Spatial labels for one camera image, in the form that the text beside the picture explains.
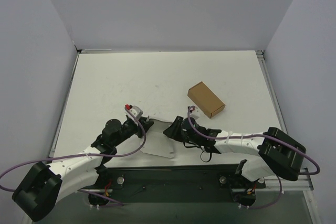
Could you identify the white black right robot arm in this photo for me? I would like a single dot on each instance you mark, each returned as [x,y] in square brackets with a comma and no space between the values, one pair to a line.
[276,152]

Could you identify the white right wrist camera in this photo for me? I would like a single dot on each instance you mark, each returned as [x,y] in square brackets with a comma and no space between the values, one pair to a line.
[193,112]

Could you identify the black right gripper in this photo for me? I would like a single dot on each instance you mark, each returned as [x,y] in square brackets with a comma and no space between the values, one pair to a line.
[179,128]

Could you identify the aluminium table frame rail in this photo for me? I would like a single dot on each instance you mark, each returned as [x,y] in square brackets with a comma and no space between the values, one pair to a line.
[304,183]

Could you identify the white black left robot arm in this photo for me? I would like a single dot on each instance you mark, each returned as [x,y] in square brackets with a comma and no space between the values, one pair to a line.
[46,184]

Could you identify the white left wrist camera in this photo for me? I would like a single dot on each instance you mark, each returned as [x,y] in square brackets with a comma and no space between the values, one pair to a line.
[133,112]

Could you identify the brown folded cardboard box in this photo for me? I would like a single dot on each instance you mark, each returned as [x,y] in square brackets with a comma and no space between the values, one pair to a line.
[206,100]

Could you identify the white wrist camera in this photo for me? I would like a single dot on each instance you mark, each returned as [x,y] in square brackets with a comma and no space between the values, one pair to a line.
[133,112]
[193,112]

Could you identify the white paper box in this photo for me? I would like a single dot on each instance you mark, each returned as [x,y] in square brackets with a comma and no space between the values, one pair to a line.
[157,143]

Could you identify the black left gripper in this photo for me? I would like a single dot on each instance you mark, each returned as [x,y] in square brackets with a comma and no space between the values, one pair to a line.
[142,127]

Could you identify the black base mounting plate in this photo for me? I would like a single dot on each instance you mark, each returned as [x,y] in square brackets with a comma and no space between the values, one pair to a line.
[174,184]

